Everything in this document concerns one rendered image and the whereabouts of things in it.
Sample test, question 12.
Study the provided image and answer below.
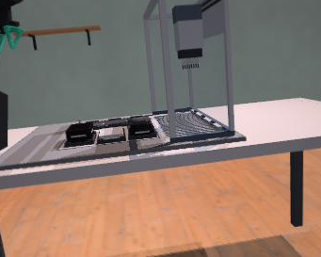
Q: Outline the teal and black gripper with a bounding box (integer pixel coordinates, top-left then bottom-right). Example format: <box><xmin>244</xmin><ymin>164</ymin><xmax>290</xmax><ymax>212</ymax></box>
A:
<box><xmin>0</xmin><ymin>7</ymin><xmax>24</xmax><ymax>53</ymax></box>

